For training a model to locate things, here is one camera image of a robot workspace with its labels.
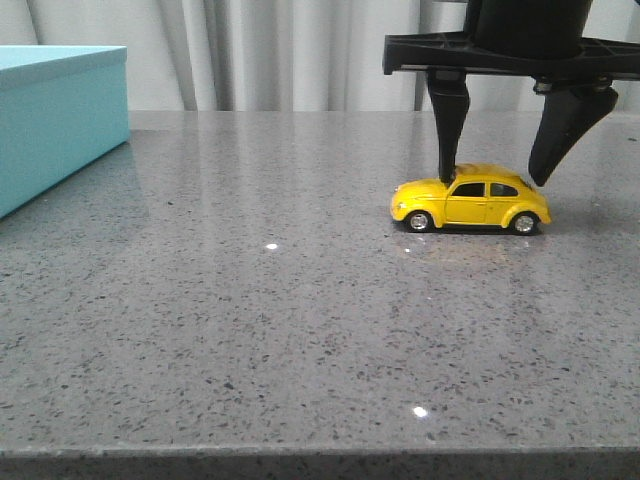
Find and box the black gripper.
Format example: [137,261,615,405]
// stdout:
[382,0,639,186]

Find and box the light blue box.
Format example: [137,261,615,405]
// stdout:
[1,45,130,215]

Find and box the yellow toy beetle car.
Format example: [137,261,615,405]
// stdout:
[390,163,551,235]

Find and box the grey-white curtain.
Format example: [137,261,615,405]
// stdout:
[0,0,640,112]

